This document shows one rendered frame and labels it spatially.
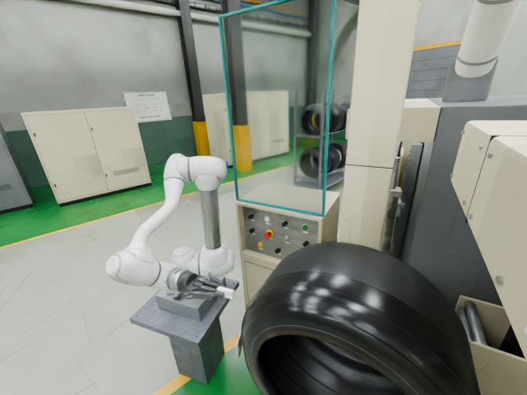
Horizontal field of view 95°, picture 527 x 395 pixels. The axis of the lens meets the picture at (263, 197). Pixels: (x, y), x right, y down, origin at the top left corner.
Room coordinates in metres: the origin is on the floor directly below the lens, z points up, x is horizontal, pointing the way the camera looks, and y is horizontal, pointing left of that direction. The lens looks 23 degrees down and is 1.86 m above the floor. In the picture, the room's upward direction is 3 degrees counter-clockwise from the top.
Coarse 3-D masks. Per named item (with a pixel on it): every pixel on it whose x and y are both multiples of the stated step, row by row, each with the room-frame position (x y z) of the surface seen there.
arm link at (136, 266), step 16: (176, 192) 1.11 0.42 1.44; (160, 208) 1.00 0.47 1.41; (176, 208) 1.07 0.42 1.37; (144, 224) 0.87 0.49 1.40; (160, 224) 0.93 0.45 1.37; (144, 240) 0.81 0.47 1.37; (112, 256) 0.70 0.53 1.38; (128, 256) 0.70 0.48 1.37; (144, 256) 0.74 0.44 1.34; (112, 272) 0.66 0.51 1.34; (128, 272) 0.67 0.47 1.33; (144, 272) 0.70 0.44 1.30
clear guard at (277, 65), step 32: (288, 0) 1.20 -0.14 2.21; (320, 0) 1.14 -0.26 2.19; (224, 32) 1.37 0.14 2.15; (256, 32) 1.28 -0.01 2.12; (288, 32) 1.20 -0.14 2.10; (320, 32) 1.13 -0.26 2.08; (224, 64) 1.38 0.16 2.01; (256, 64) 1.29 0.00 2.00; (288, 64) 1.20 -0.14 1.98; (320, 64) 1.13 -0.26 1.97; (256, 96) 1.29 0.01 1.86; (288, 96) 1.21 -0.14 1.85; (320, 96) 1.13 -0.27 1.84; (256, 128) 1.30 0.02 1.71; (288, 128) 1.21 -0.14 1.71; (320, 128) 1.13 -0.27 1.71; (256, 160) 1.30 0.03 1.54; (288, 160) 1.21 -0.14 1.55; (320, 160) 1.12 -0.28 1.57; (256, 192) 1.31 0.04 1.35; (288, 192) 1.21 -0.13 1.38; (320, 192) 1.12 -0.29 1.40
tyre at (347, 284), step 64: (320, 256) 0.53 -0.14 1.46; (384, 256) 0.51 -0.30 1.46; (256, 320) 0.45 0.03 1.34; (320, 320) 0.36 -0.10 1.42; (384, 320) 0.33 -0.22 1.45; (448, 320) 0.38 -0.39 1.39; (256, 384) 0.45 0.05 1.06; (320, 384) 0.53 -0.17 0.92; (384, 384) 0.49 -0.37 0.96; (448, 384) 0.26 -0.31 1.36
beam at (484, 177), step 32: (480, 128) 0.46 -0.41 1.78; (512, 128) 0.43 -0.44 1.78; (480, 160) 0.39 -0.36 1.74; (512, 160) 0.28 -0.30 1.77; (480, 192) 0.34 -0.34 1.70; (512, 192) 0.25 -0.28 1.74; (480, 224) 0.30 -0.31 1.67; (512, 224) 0.22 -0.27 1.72; (512, 256) 0.20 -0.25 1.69; (512, 288) 0.18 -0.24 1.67; (512, 320) 0.16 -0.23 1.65
